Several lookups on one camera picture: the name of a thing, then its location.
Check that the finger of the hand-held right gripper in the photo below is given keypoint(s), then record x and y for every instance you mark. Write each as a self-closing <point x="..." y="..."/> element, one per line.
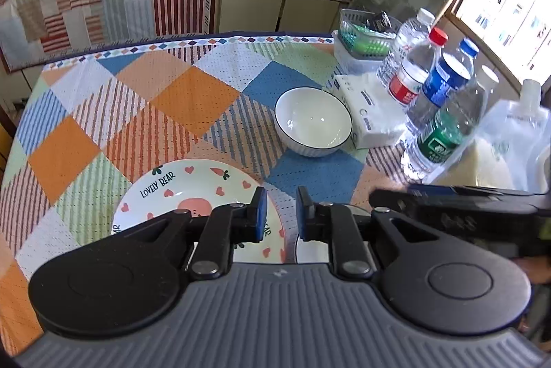
<point x="387" y="200"/>
<point x="303" y="217"/>
<point x="260" y="217"/>

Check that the pink bear plate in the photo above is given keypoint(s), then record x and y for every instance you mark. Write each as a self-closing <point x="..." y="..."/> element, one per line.
<point x="172" y="187"/>

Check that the clear spouted pouch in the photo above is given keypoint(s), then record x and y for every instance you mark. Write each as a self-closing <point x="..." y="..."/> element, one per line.
<point x="512" y="127"/>

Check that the red cap water bottle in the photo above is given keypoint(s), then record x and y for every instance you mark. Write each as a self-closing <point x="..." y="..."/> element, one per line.
<point x="407" y="86"/>

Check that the white tissue pack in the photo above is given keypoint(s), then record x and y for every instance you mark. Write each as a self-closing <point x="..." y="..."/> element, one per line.
<point x="370" y="109"/>

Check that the beige kitchen cabinet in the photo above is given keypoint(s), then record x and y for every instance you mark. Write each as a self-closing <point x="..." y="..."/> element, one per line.
<point x="301" y="12"/>

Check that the clear bag of rice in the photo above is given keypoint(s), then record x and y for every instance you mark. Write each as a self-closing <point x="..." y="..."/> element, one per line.
<point x="486" y="161"/>

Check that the green label water bottle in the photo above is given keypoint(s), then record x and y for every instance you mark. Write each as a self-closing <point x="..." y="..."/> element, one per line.
<point x="434" y="148"/>

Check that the blue cap water bottle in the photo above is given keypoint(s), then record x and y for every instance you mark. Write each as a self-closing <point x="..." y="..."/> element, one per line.
<point x="443" y="86"/>

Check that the patchwork tablecloth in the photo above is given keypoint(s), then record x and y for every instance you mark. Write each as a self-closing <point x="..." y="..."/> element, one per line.
<point x="129" y="105"/>

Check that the white cap water bottle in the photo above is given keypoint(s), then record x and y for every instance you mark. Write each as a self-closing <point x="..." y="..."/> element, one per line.
<point x="404" y="40"/>

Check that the green plastic basket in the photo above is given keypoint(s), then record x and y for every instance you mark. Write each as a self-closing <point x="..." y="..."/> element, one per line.
<point x="361" y="40"/>

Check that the white plastic bag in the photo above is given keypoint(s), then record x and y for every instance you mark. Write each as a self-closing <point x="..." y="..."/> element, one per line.
<point x="540" y="161"/>

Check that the white plastic container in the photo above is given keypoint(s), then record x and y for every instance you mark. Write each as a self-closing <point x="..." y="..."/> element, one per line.
<point x="348" y="61"/>

